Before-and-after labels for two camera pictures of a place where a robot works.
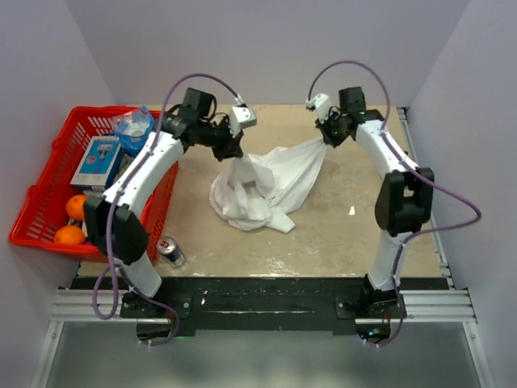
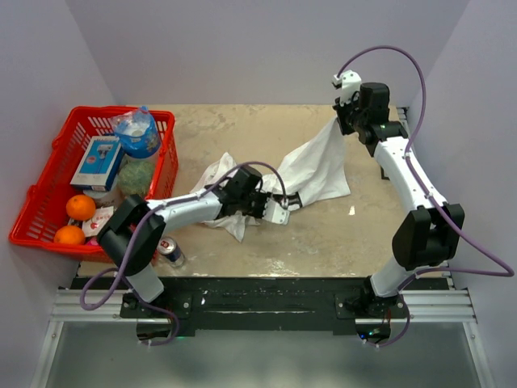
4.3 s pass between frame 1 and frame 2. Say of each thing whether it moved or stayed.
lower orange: stayed
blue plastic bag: stayed
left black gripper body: moved
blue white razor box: stayed
